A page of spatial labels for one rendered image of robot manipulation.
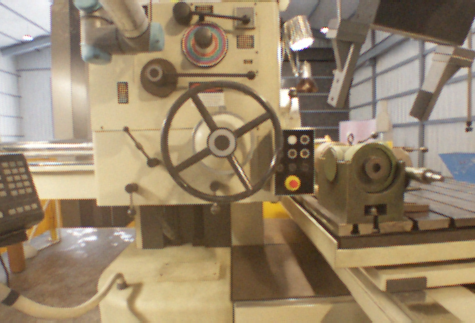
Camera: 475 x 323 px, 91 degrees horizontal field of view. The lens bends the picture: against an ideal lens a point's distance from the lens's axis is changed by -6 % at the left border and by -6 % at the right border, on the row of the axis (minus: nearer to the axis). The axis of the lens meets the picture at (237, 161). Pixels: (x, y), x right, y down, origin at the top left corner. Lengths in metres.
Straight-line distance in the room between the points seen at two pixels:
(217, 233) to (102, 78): 1.16
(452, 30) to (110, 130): 1.03
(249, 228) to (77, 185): 1.06
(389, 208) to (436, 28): 0.79
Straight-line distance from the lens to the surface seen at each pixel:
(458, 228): 1.29
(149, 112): 1.05
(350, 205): 1.01
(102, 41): 0.77
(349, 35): 0.35
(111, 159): 1.11
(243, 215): 1.73
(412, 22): 0.37
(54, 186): 1.60
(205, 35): 0.98
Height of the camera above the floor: 1.31
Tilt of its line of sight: 4 degrees down
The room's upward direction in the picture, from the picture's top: 1 degrees counter-clockwise
